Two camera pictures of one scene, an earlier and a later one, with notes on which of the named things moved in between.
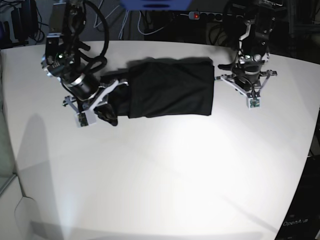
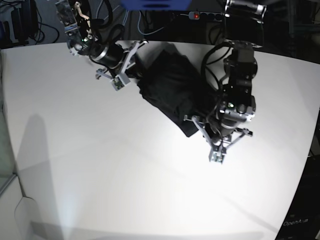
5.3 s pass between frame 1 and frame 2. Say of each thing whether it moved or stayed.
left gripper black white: moved
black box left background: stayed
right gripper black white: moved
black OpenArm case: stayed
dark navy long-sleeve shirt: moved
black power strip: stayed
